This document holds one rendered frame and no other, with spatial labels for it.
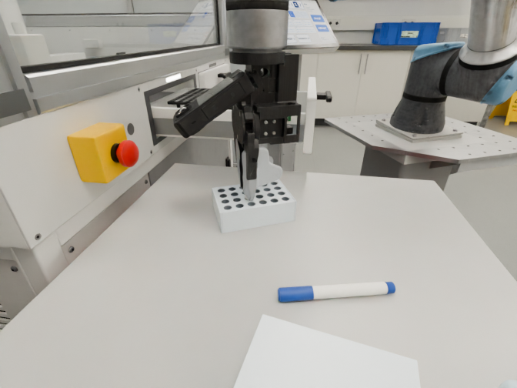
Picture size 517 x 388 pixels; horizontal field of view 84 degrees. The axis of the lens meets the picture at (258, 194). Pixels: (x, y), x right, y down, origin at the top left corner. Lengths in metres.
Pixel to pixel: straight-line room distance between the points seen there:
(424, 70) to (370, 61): 2.79
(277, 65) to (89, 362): 0.38
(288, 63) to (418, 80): 0.60
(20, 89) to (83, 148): 0.09
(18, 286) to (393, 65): 3.68
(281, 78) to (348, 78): 3.30
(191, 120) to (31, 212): 0.22
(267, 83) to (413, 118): 0.63
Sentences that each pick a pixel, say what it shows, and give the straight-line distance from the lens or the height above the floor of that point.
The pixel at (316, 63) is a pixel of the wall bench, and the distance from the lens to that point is 3.62.
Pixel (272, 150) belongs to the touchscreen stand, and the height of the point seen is 0.39.
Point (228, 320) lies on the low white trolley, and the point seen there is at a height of 0.76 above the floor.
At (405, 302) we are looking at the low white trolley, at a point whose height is 0.76.
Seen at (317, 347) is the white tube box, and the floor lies 0.81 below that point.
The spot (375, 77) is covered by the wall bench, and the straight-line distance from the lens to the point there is 3.76.
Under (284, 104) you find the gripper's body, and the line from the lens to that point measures 0.40.
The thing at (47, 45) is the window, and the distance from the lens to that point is 0.50.
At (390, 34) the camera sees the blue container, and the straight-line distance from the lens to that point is 3.90.
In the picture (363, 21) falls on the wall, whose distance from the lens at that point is 4.33.
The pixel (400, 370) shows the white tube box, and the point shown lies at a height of 0.81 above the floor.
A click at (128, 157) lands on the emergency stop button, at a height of 0.88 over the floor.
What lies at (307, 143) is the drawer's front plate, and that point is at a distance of 0.58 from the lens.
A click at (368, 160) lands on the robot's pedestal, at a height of 0.65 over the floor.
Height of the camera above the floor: 1.03
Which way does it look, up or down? 29 degrees down
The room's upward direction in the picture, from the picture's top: straight up
